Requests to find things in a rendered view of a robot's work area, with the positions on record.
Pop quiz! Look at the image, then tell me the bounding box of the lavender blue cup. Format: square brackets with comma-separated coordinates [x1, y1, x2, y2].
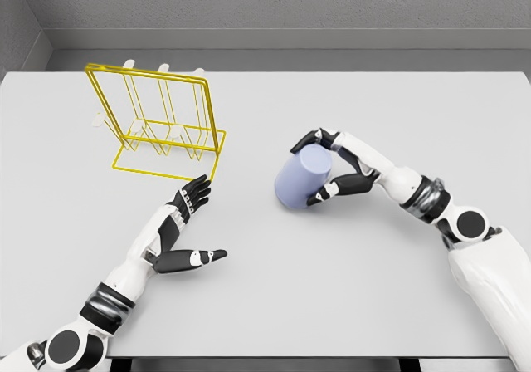
[274, 144, 334, 211]

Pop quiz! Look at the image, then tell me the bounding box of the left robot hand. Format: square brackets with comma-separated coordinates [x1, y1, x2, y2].
[130, 174, 229, 275]

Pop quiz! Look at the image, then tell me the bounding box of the yellow wire cup holder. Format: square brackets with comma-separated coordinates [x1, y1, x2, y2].
[84, 58, 227, 183]

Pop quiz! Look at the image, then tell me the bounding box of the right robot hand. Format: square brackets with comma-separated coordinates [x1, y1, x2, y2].
[290, 128, 398, 207]

